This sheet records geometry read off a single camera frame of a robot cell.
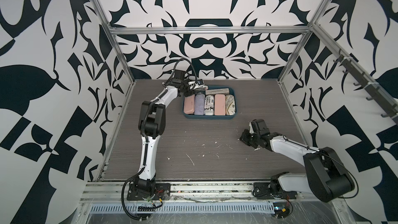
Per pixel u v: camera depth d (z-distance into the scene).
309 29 0.90
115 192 0.75
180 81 0.83
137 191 0.68
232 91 1.05
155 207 0.71
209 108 0.96
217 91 1.05
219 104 0.99
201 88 1.02
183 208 0.78
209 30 1.29
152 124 0.61
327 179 0.42
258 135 0.71
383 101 0.54
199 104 0.99
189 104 0.98
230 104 0.99
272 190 0.67
